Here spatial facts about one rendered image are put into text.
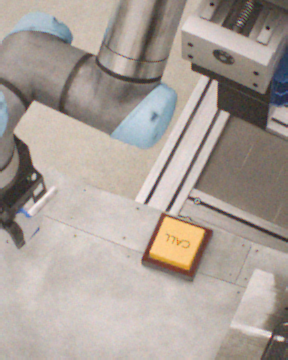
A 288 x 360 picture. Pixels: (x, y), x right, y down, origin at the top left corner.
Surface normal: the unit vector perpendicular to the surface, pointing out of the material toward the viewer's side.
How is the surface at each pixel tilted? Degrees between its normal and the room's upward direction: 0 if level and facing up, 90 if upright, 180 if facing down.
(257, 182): 0
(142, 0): 54
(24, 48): 0
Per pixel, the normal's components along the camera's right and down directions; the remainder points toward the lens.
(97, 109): -0.40, 0.41
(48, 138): -0.03, -0.41
